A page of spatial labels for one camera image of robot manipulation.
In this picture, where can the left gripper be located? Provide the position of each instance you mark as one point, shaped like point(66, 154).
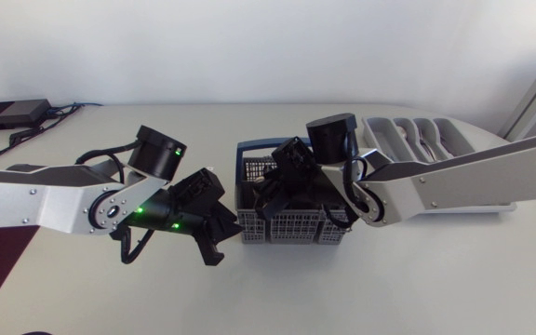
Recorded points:
point(198, 218)

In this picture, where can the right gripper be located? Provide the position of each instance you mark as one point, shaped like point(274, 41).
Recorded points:
point(305, 186)

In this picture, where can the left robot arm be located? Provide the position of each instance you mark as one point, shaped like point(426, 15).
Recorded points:
point(63, 200)

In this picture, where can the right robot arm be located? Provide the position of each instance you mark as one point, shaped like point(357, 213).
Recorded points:
point(459, 181)

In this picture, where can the grey cutlery basket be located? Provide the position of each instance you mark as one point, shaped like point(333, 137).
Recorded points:
point(291, 228)

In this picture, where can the grey cutlery tray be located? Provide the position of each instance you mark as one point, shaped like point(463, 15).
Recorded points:
point(389, 135)

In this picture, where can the steel spoon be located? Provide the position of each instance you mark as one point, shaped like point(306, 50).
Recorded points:
point(404, 135)

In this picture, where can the steel fork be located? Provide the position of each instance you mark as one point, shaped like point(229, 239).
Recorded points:
point(426, 145)

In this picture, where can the black power brick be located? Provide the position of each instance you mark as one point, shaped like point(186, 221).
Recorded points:
point(12, 114)

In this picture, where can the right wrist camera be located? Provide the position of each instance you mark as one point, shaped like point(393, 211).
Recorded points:
point(293, 156)

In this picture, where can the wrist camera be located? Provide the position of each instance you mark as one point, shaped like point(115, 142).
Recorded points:
point(198, 186)
point(293, 156)

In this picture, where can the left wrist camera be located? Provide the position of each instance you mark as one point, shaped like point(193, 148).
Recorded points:
point(198, 186)

